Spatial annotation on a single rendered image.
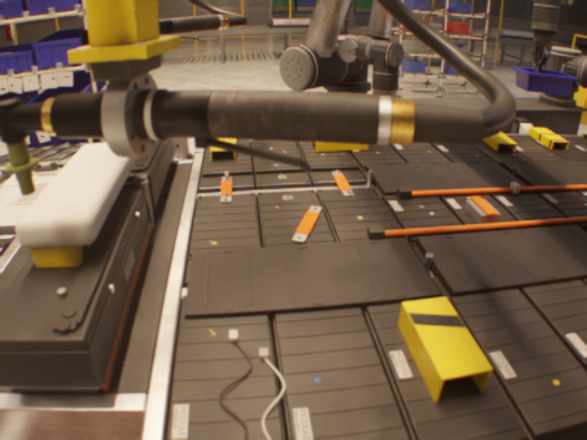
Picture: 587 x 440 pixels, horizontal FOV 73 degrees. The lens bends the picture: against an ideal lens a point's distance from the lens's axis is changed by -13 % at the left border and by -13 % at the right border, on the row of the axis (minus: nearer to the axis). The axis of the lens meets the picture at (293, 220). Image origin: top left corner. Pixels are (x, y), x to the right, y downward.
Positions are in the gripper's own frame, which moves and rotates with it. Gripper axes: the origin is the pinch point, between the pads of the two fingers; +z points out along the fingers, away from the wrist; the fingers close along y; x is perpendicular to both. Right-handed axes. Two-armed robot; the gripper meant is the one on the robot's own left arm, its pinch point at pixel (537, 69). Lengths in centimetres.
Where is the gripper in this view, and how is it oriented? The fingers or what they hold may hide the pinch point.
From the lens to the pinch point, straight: 206.3
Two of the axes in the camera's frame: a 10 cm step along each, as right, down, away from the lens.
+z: 0.0, 8.8, 4.7
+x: 10.0, 0.2, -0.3
